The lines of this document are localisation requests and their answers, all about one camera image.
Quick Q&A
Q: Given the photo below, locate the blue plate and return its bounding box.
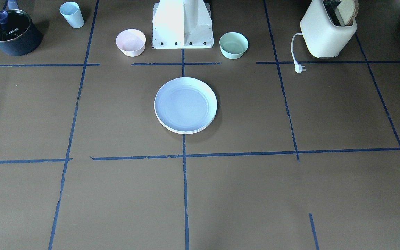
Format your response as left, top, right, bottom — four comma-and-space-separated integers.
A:
153, 77, 218, 114

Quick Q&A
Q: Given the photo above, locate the cream plate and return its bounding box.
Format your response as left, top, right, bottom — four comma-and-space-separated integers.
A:
155, 112, 217, 135

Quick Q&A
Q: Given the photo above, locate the green bowl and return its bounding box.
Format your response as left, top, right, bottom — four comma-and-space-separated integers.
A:
219, 32, 249, 60

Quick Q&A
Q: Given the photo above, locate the pink bowl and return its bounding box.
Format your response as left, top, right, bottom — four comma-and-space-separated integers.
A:
116, 29, 147, 57

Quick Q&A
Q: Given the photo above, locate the cream toaster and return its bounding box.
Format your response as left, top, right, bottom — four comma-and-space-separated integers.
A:
300, 0, 357, 58

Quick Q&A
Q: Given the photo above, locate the light blue cup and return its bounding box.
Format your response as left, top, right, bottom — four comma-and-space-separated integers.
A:
60, 1, 84, 28

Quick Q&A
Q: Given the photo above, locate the bread slice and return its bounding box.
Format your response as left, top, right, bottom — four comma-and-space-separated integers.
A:
336, 0, 359, 26

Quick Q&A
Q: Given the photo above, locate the blue saucepan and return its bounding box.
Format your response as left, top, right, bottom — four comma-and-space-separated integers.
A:
0, 0, 43, 56

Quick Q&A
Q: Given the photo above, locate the white camera pole stand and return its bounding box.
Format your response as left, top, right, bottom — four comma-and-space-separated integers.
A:
151, 0, 214, 49

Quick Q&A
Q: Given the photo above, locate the white power plug cable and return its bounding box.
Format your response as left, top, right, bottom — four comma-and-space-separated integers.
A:
291, 33, 307, 74

